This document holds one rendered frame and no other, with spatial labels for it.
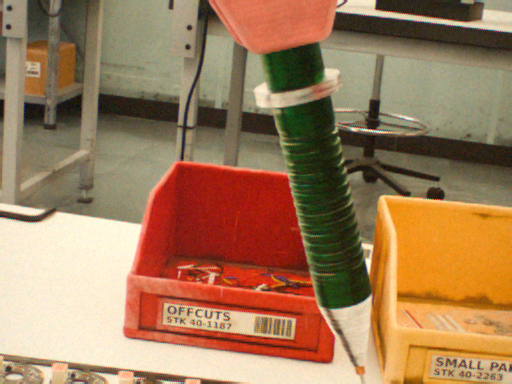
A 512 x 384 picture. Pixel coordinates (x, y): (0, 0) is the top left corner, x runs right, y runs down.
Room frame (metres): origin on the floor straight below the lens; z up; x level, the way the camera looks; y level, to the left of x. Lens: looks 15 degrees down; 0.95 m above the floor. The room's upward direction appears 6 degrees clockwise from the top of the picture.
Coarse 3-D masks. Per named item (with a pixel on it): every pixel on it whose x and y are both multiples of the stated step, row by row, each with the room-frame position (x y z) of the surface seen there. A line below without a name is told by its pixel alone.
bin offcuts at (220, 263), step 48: (192, 192) 0.56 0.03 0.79; (240, 192) 0.56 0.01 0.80; (288, 192) 0.56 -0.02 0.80; (144, 240) 0.48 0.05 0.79; (192, 240) 0.56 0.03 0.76; (240, 240) 0.56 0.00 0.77; (288, 240) 0.56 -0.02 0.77; (144, 288) 0.45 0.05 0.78; (192, 288) 0.45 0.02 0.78; (240, 288) 0.53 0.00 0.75; (288, 288) 0.53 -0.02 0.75; (144, 336) 0.45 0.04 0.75; (192, 336) 0.45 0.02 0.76; (240, 336) 0.45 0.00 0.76; (288, 336) 0.44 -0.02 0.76
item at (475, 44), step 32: (352, 0) 2.89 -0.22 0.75; (224, 32) 2.55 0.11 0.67; (352, 32) 2.50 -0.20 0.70; (384, 32) 2.45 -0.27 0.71; (416, 32) 2.44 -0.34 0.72; (448, 32) 2.42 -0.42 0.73; (480, 32) 2.41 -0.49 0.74; (192, 64) 2.56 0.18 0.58; (480, 64) 2.45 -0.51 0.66; (192, 96) 2.56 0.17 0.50; (192, 160) 2.58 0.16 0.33; (224, 160) 3.15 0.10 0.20
